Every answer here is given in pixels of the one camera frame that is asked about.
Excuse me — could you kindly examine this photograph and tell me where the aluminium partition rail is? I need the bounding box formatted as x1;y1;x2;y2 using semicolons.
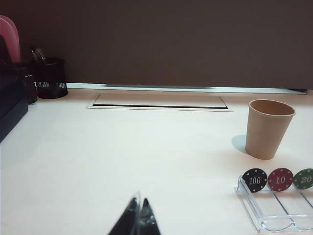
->
66;82;308;95

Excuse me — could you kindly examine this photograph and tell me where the black box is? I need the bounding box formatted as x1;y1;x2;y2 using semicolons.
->
0;34;29;144

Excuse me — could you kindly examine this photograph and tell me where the black 100 poker chip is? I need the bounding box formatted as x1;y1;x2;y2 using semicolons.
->
242;168;268;193

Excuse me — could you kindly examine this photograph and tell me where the small dark jar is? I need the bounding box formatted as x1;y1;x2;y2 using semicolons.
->
24;73;39;105

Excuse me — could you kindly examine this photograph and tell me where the black mesh pen holder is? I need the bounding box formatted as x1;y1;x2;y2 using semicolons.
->
34;57;68;100

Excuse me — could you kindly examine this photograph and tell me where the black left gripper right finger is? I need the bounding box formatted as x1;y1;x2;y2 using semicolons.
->
139;197;161;235

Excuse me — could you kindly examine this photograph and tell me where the pen with metal clip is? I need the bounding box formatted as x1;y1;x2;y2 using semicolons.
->
30;47;46;64

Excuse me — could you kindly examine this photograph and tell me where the brown paper cup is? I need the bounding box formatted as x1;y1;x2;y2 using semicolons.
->
245;99;296;160

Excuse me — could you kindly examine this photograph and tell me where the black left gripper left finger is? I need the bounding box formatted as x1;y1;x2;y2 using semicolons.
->
107;190;141;235

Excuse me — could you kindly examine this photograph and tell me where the white desk cable cover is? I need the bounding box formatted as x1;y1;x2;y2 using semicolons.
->
86;93;234;113

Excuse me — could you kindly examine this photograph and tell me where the clear plastic chip tray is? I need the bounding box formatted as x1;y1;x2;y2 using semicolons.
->
234;176;313;233

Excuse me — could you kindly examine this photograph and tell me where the wide brown desk partition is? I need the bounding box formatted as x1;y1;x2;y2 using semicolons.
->
0;0;313;91

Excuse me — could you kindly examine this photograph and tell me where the red 10 poker chip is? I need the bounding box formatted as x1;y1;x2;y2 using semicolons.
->
267;167;294;192

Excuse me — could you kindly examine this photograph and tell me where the pink curved plastic object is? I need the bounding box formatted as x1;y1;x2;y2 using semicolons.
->
0;15;22;64

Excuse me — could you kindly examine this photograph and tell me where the green 20 poker chip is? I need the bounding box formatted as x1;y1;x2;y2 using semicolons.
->
293;167;313;190

